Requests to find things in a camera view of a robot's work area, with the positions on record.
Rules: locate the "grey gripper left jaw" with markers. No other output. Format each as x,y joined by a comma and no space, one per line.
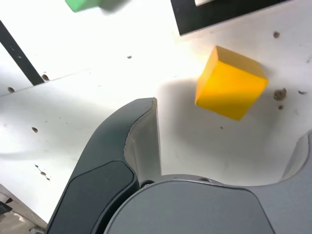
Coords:
104,151

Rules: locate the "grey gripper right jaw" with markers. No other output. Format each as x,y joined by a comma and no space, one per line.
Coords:
195,209

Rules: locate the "yellow cube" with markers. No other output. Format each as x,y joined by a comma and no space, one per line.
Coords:
226,92

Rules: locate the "green cube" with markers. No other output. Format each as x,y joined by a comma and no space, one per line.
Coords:
80,5

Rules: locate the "black tape square outline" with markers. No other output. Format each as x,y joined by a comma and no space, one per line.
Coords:
190,19

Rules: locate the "black tape strip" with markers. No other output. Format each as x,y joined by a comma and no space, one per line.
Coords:
22,58

